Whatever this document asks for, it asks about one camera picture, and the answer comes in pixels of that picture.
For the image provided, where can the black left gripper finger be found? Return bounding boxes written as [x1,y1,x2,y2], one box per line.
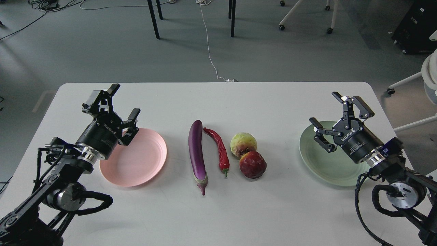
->
[118,108,141,146]
[82,84,120,119]

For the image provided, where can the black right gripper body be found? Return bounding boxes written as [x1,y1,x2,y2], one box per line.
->
[333,118,383,164]

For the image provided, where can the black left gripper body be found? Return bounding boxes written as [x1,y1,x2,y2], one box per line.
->
[75,114,122,160]

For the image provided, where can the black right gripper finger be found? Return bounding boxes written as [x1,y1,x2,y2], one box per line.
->
[309,117,343,153]
[332,92,375,127]

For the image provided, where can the purple eggplant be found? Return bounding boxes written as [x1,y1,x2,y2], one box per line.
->
[188,120,209,196]

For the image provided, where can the dark red pomegranate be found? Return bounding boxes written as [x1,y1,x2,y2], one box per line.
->
[239,151,267,179]

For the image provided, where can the yellow green peach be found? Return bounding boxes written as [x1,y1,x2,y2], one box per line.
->
[230,132,257,158]

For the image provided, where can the red chili pepper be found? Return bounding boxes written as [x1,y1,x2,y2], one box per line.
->
[203,127,230,177]

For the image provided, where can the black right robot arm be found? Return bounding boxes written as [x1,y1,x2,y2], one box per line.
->
[309,92,437,246]

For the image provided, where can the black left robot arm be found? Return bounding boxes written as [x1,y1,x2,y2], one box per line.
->
[0,84,140,246]

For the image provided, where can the green plate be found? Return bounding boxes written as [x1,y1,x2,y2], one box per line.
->
[299,125,370,187]

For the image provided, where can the pink plate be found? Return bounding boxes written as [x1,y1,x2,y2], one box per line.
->
[99,128,167,187]

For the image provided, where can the white office chair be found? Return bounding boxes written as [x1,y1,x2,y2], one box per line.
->
[387,30,437,133]

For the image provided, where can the black equipment cart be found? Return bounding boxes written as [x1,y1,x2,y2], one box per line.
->
[392,0,437,54]

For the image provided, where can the black table legs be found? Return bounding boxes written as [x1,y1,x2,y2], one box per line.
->
[147,0,236,40]

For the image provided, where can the white chair base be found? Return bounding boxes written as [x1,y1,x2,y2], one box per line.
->
[278,0,340,35]

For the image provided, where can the black floor cables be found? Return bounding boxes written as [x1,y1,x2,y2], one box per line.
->
[0,0,89,41]

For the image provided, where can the white floor cable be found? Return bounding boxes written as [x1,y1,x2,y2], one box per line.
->
[195,0,235,83]

